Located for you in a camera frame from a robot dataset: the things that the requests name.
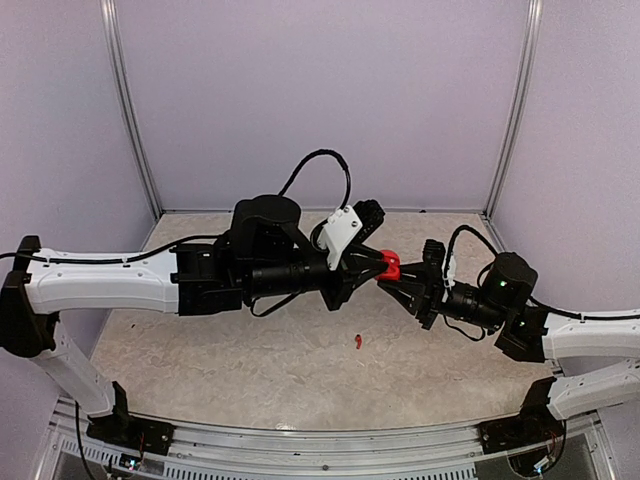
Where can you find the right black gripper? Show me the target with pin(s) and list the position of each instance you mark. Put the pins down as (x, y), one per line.
(425, 304)

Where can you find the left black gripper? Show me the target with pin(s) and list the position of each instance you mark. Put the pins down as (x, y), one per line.
(351, 275)

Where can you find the red round charging case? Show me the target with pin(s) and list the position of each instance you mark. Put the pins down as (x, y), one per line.
(393, 266)

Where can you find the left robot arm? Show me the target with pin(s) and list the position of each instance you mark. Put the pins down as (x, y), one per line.
(262, 254)

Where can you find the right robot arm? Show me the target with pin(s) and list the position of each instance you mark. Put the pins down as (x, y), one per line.
(525, 331)

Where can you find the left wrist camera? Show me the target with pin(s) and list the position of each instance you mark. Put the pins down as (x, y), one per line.
(347, 226)

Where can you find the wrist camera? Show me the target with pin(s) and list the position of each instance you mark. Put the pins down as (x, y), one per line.
(439, 269)
(347, 226)

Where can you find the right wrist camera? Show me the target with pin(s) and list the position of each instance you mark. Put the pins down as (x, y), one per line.
(439, 269)

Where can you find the right aluminium frame post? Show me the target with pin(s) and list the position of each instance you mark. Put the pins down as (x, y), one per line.
(518, 105)

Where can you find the aluminium frame post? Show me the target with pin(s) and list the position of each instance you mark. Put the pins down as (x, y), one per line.
(518, 105)
(115, 49)

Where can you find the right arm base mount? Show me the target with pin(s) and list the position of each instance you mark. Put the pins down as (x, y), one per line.
(517, 431)

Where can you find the front aluminium rail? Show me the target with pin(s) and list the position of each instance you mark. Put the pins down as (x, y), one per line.
(203, 451)

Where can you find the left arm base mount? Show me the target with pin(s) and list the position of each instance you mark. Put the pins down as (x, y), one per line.
(134, 433)

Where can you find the left aluminium frame post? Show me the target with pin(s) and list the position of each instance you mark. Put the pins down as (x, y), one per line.
(115, 49)

